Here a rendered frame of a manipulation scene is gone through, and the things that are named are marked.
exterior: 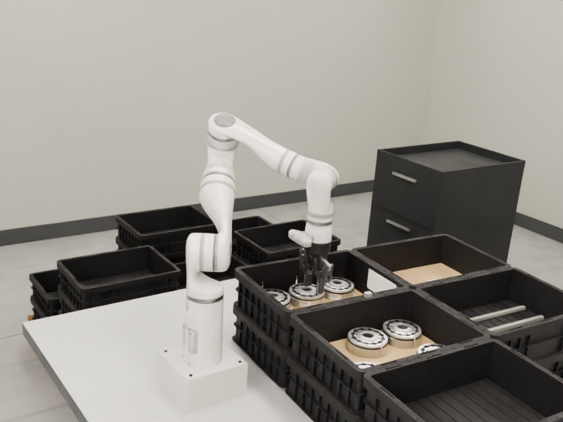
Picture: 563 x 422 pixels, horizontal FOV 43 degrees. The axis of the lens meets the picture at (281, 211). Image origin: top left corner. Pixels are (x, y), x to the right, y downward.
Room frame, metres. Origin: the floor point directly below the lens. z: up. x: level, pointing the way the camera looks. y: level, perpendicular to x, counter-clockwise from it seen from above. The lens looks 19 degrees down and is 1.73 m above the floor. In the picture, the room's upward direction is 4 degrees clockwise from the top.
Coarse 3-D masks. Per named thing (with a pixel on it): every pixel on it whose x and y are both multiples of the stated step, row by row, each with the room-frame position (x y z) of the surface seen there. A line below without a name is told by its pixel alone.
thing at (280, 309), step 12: (336, 252) 2.01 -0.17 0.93; (348, 252) 2.03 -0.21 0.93; (264, 264) 1.88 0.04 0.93; (276, 264) 1.90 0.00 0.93; (372, 264) 1.94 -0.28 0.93; (240, 276) 1.80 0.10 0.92; (252, 288) 1.74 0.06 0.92; (396, 288) 1.78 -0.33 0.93; (408, 288) 1.79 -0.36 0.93; (264, 300) 1.68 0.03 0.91; (276, 300) 1.65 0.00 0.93; (348, 300) 1.68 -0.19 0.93; (276, 312) 1.63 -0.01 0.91; (288, 312) 1.59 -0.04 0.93
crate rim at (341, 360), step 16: (336, 304) 1.65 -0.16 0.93; (352, 304) 1.67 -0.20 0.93; (432, 304) 1.70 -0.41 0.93; (464, 320) 1.62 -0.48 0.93; (304, 336) 1.51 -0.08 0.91; (320, 336) 1.48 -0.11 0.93; (336, 352) 1.41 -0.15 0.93; (432, 352) 1.44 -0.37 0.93; (352, 368) 1.35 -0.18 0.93; (368, 368) 1.35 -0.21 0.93
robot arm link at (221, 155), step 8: (208, 136) 1.94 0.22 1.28; (208, 144) 1.95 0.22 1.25; (216, 144) 1.92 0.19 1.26; (224, 144) 1.92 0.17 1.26; (232, 144) 1.93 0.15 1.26; (208, 152) 1.93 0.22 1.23; (216, 152) 1.92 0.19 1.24; (224, 152) 1.93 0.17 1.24; (232, 152) 1.94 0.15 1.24; (208, 160) 1.90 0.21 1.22; (216, 160) 1.88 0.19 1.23; (224, 160) 1.89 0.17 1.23; (232, 160) 1.91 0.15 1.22; (208, 168) 1.81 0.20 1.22; (216, 168) 1.79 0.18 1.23; (224, 168) 1.79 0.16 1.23; (232, 168) 1.86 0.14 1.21; (232, 176) 1.79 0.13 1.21
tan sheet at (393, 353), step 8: (424, 336) 1.71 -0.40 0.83; (336, 344) 1.63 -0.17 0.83; (344, 344) 1.63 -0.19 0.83; (344, 352) 1.59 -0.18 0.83; (392, 352) 1.61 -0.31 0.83; (400, 352) 1.61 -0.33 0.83; (408, 352) 1.62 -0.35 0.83; (352, 360) 1.55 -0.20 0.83; (360, 360) 1.56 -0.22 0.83; (368, 360) 1.56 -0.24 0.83; (376, 360) 1.56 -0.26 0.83; (384, 360) 1.56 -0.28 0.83; (392, 360) 1.57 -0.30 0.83
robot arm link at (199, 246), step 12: (192, 240) 1.57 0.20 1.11; (204, 240) 1.57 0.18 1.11; (192, 252) 1.55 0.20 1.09; (204, 252) 1.55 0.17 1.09; (192, 264) 1.55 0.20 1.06; (204, 264) 1.55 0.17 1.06; (192, 276) 1.54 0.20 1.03; (204, 276) 1.60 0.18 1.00; (192, 288) 1.54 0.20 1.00; (204, 288) 1.55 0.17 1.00; (216, 288) 1.57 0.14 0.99; (192, 300) 1.55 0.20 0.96; (204, 300) 1.54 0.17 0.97; (216, 300) 1.56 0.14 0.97
